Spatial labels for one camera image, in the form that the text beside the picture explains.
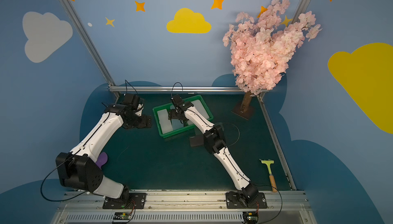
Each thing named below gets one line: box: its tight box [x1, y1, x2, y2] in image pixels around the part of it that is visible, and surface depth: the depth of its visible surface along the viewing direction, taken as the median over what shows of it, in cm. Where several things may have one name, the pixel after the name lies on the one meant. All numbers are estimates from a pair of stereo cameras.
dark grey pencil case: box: [189, 134, 205, 147], surface depth 97 cm
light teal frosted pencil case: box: [171, 118, 185, 130], surface depth 100 cm
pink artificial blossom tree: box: [223, 0, 322, 120], surface depth 70 cm
